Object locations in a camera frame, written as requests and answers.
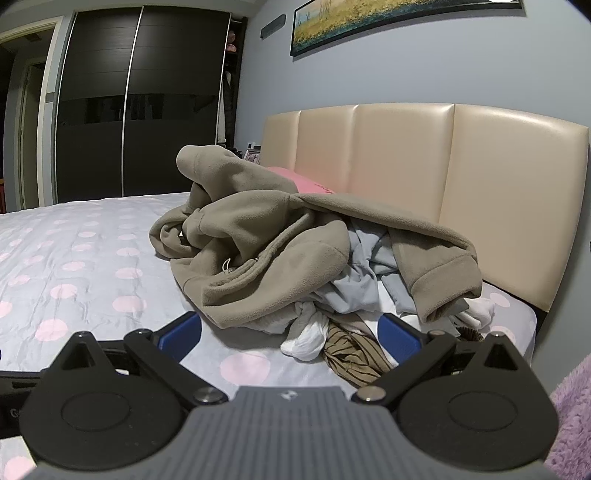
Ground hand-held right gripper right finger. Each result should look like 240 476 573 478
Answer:
353 314 532 409

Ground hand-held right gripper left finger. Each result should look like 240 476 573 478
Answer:
46 311 229 408

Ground khaki fleece jacket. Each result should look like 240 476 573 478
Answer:
148 144 483 330

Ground hanging dark clothes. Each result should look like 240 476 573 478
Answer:
217 69 241 148

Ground brown striped garment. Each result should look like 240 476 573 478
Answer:
322 320 485 389

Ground grey-blue garment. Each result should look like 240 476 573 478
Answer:
330 217 419 319

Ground white garment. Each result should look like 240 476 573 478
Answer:
252 281 497 361

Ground beige padded headboard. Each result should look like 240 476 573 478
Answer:
261 102 591 315

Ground pink pillow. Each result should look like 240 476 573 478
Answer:
268 166 335 195

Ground purple fluffy cloth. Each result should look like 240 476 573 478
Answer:
549 364 591 480

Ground dark sliding-door wardrobe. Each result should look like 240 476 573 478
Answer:
54 6 232 204

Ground framed landscape painting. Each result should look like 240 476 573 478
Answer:
290 0 527 57

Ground white door frame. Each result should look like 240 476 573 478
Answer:
0 16 65 215

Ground black wall-mounted bar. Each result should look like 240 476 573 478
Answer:
261 14 287 38

